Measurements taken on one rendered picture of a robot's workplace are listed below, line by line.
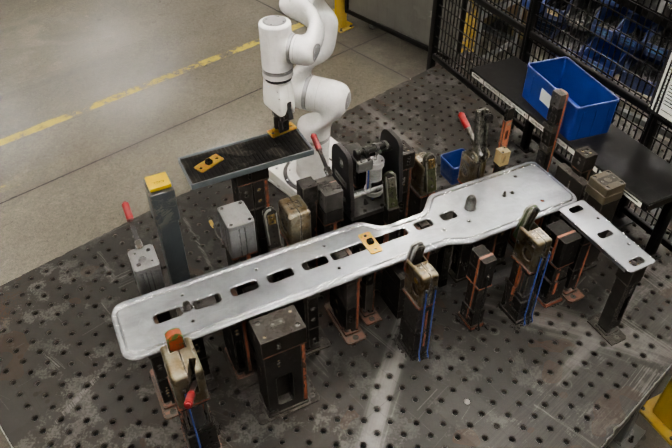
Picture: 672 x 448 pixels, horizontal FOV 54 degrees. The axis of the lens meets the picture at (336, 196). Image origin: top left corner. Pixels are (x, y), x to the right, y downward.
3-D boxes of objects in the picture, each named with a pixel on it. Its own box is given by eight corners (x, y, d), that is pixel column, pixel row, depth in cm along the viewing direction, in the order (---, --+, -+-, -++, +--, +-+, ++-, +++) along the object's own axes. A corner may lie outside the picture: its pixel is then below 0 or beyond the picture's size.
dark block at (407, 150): (393, 254, 223) (401, 155, 196) (383, 241, 228) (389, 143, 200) (406, 249, 225) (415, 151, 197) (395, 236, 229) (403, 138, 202)
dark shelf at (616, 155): (644, 213, 194) (647, 205, 192) (468, 74, 255) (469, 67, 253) (697, 192, 201) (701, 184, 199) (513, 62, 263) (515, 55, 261)
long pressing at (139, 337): (127, 373, 153) (126, 370, 152) (107, 306, 168) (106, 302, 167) (582, 202, 200) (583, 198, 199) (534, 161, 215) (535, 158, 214)
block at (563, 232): (543, 312, 204) (563, 248, 186) (520, 287, 211) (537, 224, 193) (566, 301, 207) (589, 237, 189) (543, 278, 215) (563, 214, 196)
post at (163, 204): (174, 303, 206) (148, 197, 178) (168, 287, 212) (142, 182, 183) (197, 295, 209) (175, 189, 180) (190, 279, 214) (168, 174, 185)
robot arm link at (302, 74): (321, 119, 220) (276, 108, 223) (331, 107, 230) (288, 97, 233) (340, -35, 195) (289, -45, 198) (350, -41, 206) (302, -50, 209)
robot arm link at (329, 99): (303, 121, 241) (304, 66, 224) (351, 132, 237) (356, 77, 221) (292, 141, 232) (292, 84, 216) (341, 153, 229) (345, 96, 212)
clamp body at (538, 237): (514, 332, 198) (536, 251, 176) (490, 305, 206) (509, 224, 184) (537, 321, 201) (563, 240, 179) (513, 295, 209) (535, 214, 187)
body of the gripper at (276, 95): (256, 69, 179) (259, 104, 186) (276, 85, 172) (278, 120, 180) (279, 61, 182) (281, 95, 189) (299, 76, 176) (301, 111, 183)
